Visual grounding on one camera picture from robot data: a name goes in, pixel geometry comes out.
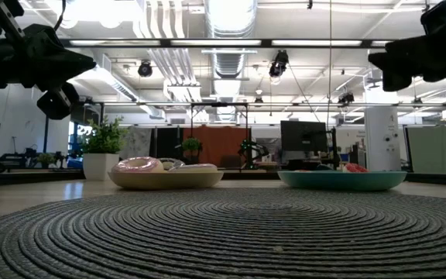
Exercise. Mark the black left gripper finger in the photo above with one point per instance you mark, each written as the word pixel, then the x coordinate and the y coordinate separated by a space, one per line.
pixel 56 54
pixel 45 77

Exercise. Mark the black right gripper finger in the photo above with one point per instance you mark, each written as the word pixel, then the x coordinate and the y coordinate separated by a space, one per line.
pixel 397 80
pixel 395 56

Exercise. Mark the black ceiling spotlight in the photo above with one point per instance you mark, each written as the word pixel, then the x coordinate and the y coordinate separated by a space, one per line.
pixel 145 69
pixel 278 65
pixel 346 97

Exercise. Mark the white square column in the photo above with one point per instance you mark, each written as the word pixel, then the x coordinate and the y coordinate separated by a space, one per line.
pixel 381 139

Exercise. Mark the grey room partition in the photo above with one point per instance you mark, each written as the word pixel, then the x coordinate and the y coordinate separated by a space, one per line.
pixel 436 149

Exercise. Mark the small green desk plant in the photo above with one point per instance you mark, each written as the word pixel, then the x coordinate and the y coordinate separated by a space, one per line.
pixel 46 159

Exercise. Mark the green plant in white pot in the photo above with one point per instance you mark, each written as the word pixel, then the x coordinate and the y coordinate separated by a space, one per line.
pixel 101 164

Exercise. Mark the black computer monitor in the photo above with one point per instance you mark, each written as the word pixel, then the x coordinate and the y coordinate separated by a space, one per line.
pixel 302 137

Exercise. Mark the round teal plate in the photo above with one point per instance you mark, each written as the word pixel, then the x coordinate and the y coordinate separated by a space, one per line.
pixel 343 181

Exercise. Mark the round cream plate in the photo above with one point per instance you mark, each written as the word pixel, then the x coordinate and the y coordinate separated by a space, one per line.
pixel 165 181

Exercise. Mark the small plant in dark pot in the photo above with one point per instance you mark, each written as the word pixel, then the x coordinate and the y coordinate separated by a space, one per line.
pixel 191 145

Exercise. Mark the orange room partition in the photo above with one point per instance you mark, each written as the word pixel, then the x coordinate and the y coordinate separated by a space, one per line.
pixel 217 145

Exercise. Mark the round grey woven placemat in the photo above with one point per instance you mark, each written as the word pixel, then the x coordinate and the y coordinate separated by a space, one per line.
pixel 223 240

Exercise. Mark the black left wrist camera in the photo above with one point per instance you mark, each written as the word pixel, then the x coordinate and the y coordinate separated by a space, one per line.
pixel 57 102

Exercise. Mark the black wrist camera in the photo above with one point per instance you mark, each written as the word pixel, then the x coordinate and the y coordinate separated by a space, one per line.
pixel 57 102
pixel 440 17

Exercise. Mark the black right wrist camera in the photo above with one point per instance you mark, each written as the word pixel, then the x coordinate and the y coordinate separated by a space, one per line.
pixel 440 17

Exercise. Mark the black overhead frame bar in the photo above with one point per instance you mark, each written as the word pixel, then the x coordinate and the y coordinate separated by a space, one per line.
pixel 215 43

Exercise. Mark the silver ventilation duct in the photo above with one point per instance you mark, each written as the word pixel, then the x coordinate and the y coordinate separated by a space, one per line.
pixel 228 62

